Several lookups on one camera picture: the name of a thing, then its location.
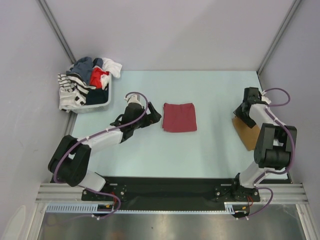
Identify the blue grey garment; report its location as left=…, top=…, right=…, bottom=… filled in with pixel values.
left=66, top=56, right=103, bottom=85

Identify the black garment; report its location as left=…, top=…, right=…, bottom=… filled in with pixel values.
left=85, top=88, right=109, bottom=106

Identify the white garment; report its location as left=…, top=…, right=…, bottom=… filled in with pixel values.
left=102, top=57, right=123, bottom=79

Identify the maroon garment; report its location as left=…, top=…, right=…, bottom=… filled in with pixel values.
left=162, top=103, right=198, bottom=133

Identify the tan tank top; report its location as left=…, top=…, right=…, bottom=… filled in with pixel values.
left=232, top=117, right=260, bottom=151

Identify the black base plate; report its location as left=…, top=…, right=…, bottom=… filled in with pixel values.
left=81, top=176, right=260, bottom=208

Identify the purple cable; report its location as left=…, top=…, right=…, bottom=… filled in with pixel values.
left=234, top=87, right=296, bottom=221
left=53, top=91, right=149, bottom=221

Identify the aluminium rail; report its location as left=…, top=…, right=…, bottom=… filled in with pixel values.
left=35, top=183, right=83, bottom=203

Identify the striped garment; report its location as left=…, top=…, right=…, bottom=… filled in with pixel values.
left=57, top=74, right=97, bottom=112

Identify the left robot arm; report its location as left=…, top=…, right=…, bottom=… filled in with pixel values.
left=48, top=92, right=162, bottom=200

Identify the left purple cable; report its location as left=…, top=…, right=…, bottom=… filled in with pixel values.
left=53, top=91, right=149, bottom=221

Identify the red garment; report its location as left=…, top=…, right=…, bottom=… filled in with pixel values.
left=89, top=67, right=111, bottom=90

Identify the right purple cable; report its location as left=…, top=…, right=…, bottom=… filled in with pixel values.
left=234, top=87, right=296, bottom=221

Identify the slotted cable duct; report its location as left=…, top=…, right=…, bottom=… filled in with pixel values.
left=45, top=202, right=249, bottom=215

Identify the white laundry basket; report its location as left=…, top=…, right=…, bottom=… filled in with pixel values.
left=57, top=71, right=112, bottom=115

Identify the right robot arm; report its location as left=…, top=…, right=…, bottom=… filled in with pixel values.
left=230, top=87, right=297, bottom=201

